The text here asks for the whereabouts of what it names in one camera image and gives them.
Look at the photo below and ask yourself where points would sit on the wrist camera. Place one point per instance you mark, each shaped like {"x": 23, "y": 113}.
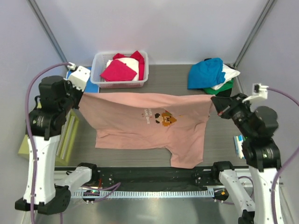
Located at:
{"x": 79, "y": 76}
{"x": 259, "y": 94}

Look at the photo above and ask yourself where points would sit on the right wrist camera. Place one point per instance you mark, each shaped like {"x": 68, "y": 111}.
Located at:
{"x": 259, "y": 94}

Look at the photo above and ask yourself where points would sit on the blue t-shirt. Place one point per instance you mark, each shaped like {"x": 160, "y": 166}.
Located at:
{"x": 206, "y": 74}

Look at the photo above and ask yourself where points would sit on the white t-shirt on pile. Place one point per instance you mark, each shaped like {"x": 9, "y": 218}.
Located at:
{"x": 229, "y": 75}

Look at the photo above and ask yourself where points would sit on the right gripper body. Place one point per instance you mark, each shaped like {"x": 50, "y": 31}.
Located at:
{"x": 240, "y": 113}

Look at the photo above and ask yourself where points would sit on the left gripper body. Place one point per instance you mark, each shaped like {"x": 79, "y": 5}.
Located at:
{"x": 73, "y": 98}

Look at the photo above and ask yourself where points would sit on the white slotted cable duct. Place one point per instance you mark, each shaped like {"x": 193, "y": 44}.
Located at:
{"x": 90, "y": 194}

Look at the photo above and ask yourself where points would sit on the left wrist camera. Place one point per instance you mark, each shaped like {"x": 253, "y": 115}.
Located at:
{"x": 79, "y": 76}

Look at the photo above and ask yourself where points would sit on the red t-shirt in basket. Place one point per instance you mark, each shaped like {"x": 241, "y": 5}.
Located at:
{"x": 136, "y": 55}

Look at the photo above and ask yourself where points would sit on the marker pens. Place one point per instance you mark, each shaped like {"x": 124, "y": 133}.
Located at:
{"x": 238, "y": 140}

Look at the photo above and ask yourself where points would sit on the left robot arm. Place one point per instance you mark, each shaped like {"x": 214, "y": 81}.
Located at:
{"x": 43, "y": 194}

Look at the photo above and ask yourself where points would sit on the green t-shirt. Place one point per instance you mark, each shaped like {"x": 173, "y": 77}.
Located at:
{"x": 226, "y": 87}

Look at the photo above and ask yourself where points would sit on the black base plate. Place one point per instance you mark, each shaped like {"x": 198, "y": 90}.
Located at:
{"x": 156, "y": 179}

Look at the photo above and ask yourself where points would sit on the white t-shirt in basket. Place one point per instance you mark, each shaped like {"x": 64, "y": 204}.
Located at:
{"x": 121, "y": 69}

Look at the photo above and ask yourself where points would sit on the white plastic basket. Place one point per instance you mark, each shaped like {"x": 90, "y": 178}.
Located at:
{"x": 99, "y": 64}

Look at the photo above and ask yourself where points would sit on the yellow-green box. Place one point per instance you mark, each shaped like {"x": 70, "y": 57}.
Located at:
{"x": 67, "y": 138}

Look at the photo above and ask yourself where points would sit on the pink t-shirt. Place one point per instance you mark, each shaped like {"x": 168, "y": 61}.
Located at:
{"x": 124, "y": 120}

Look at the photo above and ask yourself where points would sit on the black t-shirt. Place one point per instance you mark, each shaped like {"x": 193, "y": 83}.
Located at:
{"x": 225, "y": 93}

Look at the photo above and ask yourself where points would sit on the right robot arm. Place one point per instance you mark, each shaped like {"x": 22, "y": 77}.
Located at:
{"x": 262, "y": 157}

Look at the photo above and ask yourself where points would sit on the blue folder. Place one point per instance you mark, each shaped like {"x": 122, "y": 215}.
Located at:
{"x": 90, "y": 87}

